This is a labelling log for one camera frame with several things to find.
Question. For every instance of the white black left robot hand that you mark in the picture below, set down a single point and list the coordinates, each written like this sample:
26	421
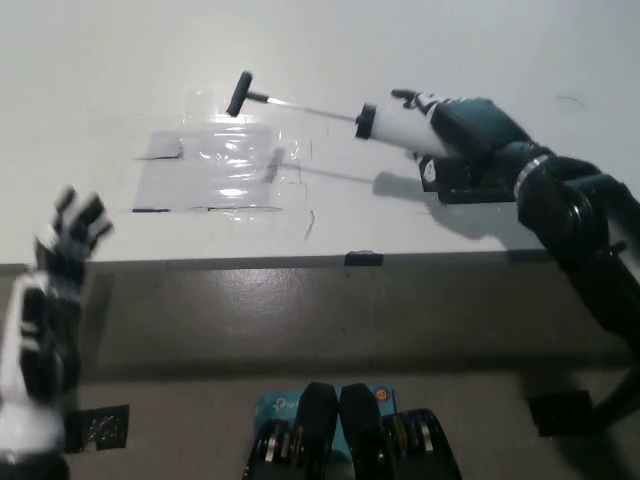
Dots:
45	340

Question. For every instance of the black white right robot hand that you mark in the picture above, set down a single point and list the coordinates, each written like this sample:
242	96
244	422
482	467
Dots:
480	130

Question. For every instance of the black pump holder fixture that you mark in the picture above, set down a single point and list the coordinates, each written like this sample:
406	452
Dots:
480	195

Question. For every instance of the black floor foot plate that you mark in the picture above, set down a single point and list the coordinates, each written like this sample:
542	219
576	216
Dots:
560	412
100	427

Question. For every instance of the black tape strip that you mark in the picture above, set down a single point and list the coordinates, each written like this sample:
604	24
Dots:
364	258

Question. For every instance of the transparent plastic film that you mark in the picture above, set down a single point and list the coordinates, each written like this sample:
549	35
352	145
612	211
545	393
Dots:
290	150

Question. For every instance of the clear plastic sheet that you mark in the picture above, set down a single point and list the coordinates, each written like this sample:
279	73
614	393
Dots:
210	180

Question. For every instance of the teal router box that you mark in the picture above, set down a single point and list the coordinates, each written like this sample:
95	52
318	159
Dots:
272	407

